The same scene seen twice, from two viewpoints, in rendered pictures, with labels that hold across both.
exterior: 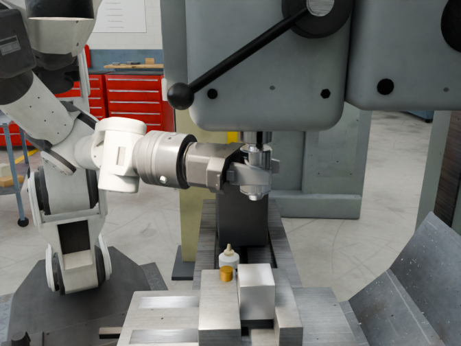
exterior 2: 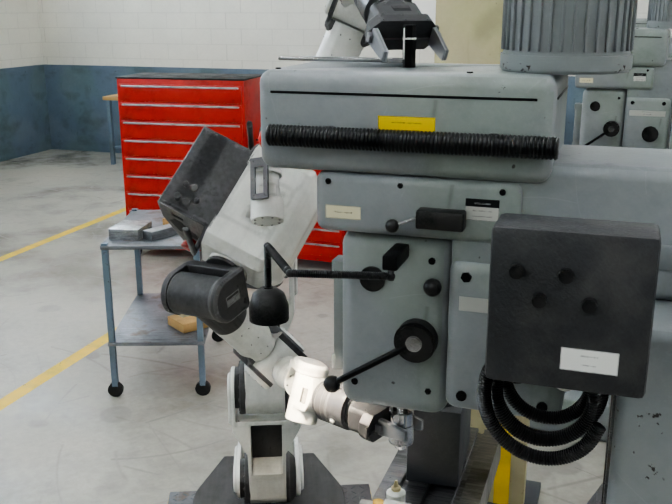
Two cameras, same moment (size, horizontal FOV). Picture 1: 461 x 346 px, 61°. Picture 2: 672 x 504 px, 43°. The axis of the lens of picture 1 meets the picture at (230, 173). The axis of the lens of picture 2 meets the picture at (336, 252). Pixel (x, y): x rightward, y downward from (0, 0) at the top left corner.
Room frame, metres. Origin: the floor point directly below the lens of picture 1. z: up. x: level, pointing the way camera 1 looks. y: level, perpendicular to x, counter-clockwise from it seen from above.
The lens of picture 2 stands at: (-0.85, -0.41, 1.99)
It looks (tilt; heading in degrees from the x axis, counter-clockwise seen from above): 16 degrees down; 19
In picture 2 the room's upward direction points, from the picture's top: straight up
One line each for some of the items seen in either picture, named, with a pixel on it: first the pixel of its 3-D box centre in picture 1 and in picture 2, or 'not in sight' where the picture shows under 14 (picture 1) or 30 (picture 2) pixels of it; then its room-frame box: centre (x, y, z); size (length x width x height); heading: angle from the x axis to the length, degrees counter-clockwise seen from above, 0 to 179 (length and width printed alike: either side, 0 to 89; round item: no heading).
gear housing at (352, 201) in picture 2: not in sight; (430, 193); (0.56, -0.08, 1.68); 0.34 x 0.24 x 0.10; 91
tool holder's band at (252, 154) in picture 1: (256, 150); (401, 411); (0.56, -0.04, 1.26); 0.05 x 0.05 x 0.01
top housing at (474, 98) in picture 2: not in sight; (416, 115); (0.56, -0.05, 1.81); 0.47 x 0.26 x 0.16; 91
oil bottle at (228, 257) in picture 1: (228, 268); (395, 503); (0.68, 0.00, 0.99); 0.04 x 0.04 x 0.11
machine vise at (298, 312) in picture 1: (235, 324); not in sight; (0.52, -0.01, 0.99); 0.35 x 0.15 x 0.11; 92
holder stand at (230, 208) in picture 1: (239, 192); (440, 423); (0.98, -0.02, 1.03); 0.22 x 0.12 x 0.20; 4
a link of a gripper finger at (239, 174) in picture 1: (248, 176); (391, 431); (0.53, -0.03, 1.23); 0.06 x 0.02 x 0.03; 70
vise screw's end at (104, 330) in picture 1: (113, 332); not in sight; (0.51, 0.19, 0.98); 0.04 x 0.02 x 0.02; 92
